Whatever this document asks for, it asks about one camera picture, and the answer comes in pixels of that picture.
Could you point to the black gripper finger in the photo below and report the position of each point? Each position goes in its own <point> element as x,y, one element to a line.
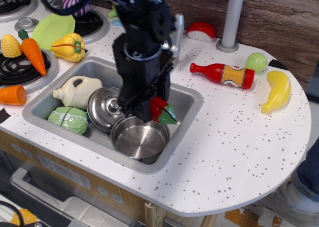
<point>163,86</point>
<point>137,108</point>

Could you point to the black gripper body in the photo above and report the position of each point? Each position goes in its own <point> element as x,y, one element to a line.
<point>139,74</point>

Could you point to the red white toy sushi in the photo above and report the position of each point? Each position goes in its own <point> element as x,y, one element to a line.
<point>203,31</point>

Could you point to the whole orange toy carrot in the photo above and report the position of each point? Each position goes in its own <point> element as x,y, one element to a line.
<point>32,51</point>

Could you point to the red toy ketchup bottle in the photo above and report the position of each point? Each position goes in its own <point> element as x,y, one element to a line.
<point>226,74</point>

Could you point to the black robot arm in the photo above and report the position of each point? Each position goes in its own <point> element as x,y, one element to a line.
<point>147,23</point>

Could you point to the silver toy faucet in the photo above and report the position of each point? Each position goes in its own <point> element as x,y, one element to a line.
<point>175,38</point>

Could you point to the green toy plate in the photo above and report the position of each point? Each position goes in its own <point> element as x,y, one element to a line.
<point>52,28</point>

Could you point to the grey stove knob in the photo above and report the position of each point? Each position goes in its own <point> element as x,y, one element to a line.
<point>26,23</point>
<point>53,6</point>

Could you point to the yellow toy corn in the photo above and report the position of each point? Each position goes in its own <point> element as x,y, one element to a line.
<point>10,46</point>

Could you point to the steel pot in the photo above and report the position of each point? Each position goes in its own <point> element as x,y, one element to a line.
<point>140,141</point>

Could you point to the orange toy carrot piece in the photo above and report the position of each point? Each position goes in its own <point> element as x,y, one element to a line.
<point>13,95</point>

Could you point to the yellow toy banana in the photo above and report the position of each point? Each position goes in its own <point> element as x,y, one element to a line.
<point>280,92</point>

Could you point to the black tape piece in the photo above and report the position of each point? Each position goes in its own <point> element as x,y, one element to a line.
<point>277,64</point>
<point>3,115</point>

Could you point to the steel sink basin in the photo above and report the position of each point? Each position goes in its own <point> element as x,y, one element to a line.
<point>185,102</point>

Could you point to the black tape piece right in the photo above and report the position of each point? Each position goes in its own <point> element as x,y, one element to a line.
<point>277,64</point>

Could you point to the green toy pear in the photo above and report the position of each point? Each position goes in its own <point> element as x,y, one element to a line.
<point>256,62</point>

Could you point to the green toy broccoli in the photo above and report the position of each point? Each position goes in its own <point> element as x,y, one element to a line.
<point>113,13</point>

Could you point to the red toy chili pepper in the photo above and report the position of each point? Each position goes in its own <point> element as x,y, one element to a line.
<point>162,112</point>

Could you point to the back left stove burner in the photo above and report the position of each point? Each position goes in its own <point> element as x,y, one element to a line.
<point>12,10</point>

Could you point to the black tape piece left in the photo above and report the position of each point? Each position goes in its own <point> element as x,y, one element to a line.
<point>3,115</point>

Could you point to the purple toy onion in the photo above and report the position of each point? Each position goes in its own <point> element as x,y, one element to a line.
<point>82,11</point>

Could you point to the blue toy knife handle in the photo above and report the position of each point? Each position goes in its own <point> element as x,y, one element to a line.
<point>117,22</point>

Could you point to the steel pot lid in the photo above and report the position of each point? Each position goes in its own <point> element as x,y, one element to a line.
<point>103,108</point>

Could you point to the orange toy on floor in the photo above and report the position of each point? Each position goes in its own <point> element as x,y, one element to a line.
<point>28,218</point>

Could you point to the toy oven door handle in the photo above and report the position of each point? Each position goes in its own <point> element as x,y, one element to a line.
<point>78,198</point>

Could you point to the grey support pole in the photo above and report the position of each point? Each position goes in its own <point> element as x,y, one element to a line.
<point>228,43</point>

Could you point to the front left stove burner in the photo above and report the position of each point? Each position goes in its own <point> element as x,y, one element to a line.
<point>19,71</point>

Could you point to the cream toy milk jug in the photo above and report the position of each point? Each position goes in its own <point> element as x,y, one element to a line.
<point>77,91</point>

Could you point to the green toy cabbage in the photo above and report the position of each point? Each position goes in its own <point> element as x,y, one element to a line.
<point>70,118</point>

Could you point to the yellow toy bell pepper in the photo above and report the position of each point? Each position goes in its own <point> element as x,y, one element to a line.
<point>71,47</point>

